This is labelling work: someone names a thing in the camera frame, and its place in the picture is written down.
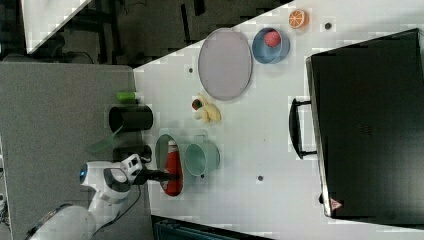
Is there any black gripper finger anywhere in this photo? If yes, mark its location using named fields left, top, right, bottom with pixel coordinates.
left=164, top=176, right=179, bottom=182
left=163, top=170, right=178, bottom=176

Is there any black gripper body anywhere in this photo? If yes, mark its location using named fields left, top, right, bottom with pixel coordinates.
left=133, top=168, right=163, bottom=185

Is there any red plush ketchup bottle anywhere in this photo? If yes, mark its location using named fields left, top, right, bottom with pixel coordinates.
left=165, top=140, right=183, bottom=196

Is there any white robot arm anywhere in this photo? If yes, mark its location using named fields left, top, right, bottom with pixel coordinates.
left=25, top=154, right=179, bottom=240

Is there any green oval strainer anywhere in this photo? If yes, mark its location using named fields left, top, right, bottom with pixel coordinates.
left=155, top=128, right=184, bottom=197

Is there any small black cup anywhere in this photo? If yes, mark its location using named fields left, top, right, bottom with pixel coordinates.
left=112, top=144, right=152, bottom=164

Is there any green mug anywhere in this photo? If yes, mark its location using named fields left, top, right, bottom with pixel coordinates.
left=185, top=135, right=220, bottom=177

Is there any green slotted spatula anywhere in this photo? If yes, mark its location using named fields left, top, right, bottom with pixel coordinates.
left=87, top=126, right=122, bottom=153

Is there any large black pot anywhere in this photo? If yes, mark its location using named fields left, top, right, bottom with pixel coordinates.
left=108, top=105, right=153, bottom=132

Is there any peeled banana toy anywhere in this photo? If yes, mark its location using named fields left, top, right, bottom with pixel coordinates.
left=195, top=94, right=221, bottom=123

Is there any small red tomato toy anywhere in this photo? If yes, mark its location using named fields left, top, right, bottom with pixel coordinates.
left=192, top=99, right=202, bottom=110

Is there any green vegetable toy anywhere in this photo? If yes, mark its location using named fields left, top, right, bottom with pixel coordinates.
left=115, top=92, right=136, bottom=102

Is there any lilac round plate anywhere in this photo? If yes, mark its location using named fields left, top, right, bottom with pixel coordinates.
left=198, top=28, right=252, bottom=101

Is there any blue bowl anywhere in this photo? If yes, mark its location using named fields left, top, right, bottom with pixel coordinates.
left=252, top=27, right=290, bottom=64

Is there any red strawberry toy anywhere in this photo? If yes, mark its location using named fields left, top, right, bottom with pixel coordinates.
left=264, top=30, right=281, bottom=47

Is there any orange slice toy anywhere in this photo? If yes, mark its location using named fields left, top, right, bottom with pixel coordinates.
left=288, top=9, right=309, bottom=29

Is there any silver black toaster oven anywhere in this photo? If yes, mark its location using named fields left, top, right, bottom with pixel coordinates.
left=305, top=29, right=424, bottom=229

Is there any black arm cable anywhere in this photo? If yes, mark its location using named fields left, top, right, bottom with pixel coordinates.
left=91, top=184, right=142, bottom=237

